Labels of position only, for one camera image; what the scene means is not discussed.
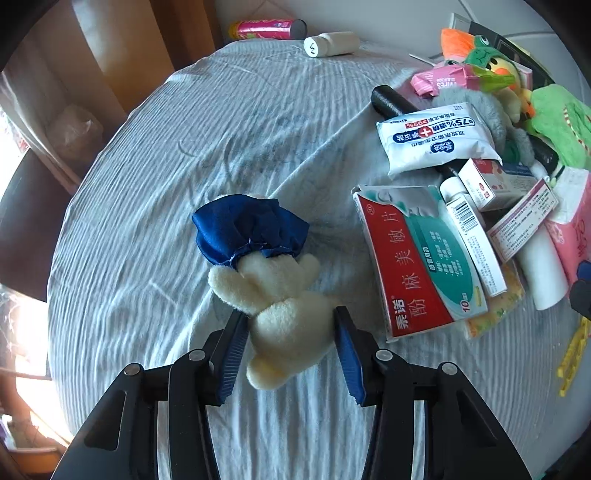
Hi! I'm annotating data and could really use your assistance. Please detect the white wet wipes pack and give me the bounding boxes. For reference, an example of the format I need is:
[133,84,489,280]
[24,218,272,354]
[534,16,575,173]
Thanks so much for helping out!
[375,102,503,181]

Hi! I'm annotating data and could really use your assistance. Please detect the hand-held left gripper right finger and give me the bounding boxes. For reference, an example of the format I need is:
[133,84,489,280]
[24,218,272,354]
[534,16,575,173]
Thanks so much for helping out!
[333,305,533,480]

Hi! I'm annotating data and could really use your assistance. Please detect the white pink-edged medicine box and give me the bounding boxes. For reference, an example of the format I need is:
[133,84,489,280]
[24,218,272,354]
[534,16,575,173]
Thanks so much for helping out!
[486,178,560,264]

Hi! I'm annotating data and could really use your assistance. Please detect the white plush doll blue hat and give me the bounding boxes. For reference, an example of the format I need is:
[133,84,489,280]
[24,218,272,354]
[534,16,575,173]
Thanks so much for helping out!
[191,193,341,391]

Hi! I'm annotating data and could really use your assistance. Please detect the red green medicine box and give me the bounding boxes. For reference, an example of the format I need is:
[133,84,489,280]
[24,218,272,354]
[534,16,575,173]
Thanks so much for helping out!
[353,184,489,343]

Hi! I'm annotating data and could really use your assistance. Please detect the long white medicine box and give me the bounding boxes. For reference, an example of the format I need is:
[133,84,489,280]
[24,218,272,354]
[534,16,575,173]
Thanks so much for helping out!
[438,177,508,297]

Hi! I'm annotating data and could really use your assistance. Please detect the pink wipes pack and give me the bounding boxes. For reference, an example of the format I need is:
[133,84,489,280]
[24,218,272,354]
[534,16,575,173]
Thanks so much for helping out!
[410,64,482,97]

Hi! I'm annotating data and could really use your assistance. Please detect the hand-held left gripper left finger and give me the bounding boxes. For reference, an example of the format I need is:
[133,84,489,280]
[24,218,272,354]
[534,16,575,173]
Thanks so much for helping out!
[51,311,250,480]

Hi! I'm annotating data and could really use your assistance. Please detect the grey plush toy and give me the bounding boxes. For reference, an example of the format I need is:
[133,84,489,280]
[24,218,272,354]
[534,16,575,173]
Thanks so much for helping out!
[436,88,537,168]

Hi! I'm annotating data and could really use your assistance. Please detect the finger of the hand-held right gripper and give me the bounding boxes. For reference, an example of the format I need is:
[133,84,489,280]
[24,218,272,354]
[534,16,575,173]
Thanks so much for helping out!
[570,260,591,320]

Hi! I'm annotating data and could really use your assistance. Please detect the white plastic bottle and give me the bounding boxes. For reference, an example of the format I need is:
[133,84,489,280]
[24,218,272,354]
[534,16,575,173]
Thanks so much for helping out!
[303,31,361,59]

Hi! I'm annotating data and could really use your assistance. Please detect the green crocodile plush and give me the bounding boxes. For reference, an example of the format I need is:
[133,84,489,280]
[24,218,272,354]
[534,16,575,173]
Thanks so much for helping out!
[525,84,591,170]

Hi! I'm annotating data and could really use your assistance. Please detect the yellow plastic clips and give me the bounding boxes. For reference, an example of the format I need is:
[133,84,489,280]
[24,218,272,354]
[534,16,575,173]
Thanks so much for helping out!
[556,318,591,398]

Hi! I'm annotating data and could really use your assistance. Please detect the white paper roll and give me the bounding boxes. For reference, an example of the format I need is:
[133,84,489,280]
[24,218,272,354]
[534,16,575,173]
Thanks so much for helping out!
[514,225,570,311]

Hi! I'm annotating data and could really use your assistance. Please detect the small white red box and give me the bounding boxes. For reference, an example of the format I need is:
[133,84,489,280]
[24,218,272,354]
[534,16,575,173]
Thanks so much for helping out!
[458,157,539,212]

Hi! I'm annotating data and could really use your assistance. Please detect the clear plastic bag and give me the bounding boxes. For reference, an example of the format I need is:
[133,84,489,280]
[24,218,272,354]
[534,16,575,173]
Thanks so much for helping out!
[45,103,105,161]

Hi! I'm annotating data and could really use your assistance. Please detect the black gift box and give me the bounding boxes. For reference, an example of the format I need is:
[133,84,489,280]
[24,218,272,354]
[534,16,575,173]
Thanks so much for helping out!
[450,13,546,89]

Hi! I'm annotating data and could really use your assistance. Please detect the yellow patterned packet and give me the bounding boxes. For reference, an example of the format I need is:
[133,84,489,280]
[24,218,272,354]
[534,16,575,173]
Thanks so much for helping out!
[464,262,527,340]

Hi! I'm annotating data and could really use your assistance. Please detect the green frog plush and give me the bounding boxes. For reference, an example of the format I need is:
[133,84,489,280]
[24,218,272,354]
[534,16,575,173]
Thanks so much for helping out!
[463,34,523,92]

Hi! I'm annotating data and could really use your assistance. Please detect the pink cylindrical can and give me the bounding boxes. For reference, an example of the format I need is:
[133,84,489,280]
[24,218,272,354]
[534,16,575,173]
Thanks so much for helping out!
[229,19,308,42]

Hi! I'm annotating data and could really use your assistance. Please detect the orange plush toy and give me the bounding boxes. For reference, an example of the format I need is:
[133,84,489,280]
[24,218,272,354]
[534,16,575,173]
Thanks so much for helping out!
[440,28,477,61]

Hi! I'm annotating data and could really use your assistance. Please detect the pink soft tissue pack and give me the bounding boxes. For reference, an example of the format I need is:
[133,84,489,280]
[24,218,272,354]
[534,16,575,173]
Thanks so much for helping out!
[544,166,591,288]

